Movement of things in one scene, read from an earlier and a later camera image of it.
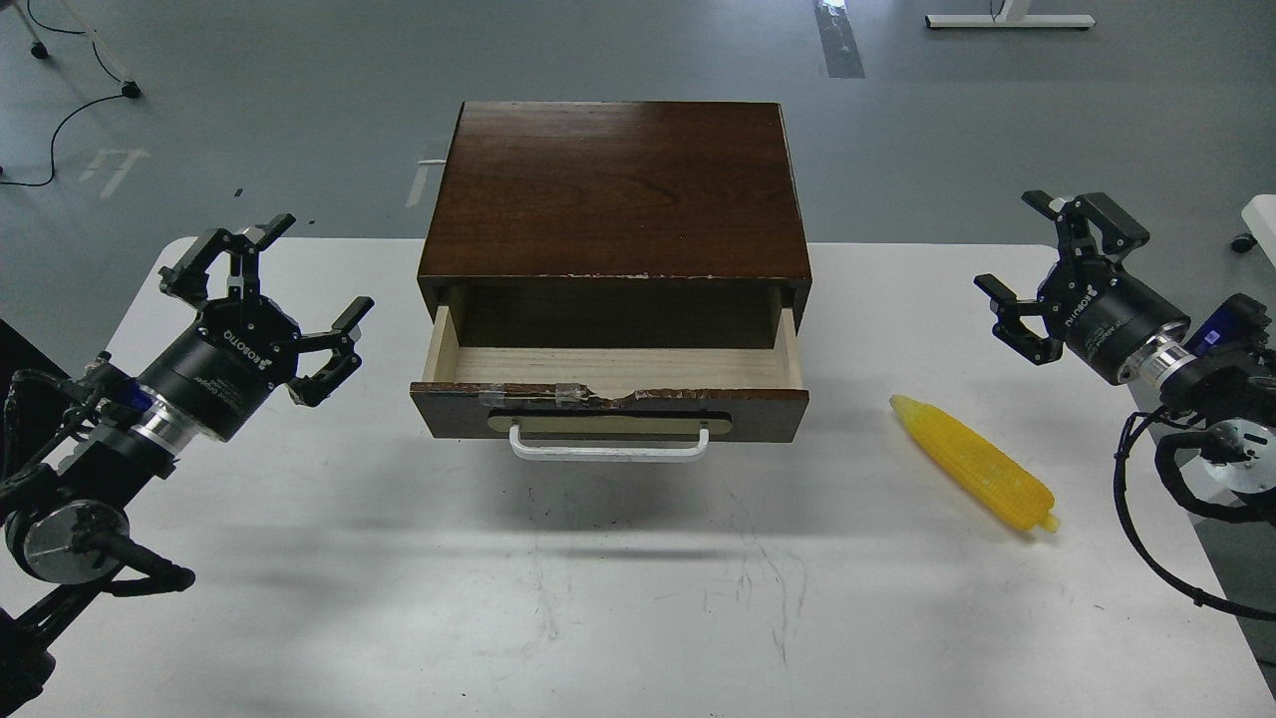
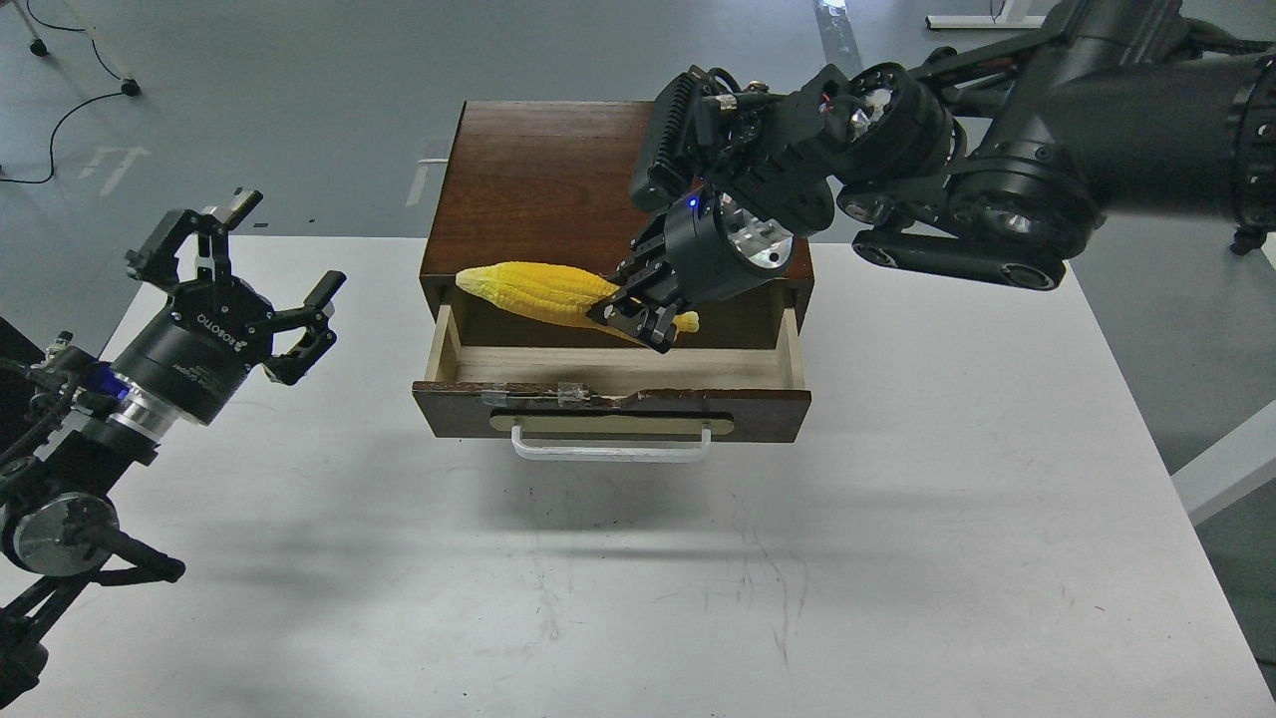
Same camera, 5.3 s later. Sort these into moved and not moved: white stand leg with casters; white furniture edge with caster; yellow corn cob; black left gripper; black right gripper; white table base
Moved: yellow corn cob; black left gripper; black right gripper
Not moved: white furniture edge with caster; white stand leg with casters; white table base
